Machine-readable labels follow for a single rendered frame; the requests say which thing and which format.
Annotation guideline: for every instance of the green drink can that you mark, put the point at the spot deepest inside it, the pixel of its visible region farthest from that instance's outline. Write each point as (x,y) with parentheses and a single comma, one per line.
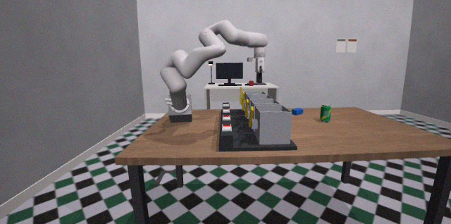
(325,113)

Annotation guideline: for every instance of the blue plastic box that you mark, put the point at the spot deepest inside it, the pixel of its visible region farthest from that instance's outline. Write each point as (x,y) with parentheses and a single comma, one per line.
(297,111)

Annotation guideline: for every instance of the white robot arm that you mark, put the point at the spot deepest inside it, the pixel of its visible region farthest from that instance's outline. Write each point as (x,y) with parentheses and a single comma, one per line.
(181,65)

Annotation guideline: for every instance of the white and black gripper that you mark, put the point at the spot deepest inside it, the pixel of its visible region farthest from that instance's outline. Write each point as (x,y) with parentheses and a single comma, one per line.
(259,64)

